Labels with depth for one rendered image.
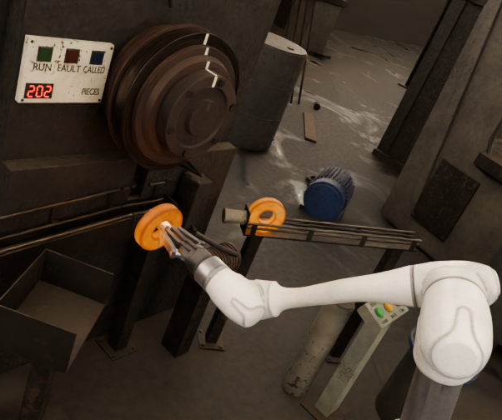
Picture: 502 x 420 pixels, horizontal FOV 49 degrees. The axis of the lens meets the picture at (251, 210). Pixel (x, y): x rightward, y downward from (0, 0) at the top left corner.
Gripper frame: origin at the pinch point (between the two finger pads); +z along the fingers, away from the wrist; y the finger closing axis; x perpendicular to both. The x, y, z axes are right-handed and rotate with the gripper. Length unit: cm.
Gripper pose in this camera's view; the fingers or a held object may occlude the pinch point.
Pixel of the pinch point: (161, 222)
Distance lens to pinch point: 163.6
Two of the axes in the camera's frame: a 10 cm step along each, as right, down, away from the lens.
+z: -6.7, -5.9, 4.4
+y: 6.3, -1.6, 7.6
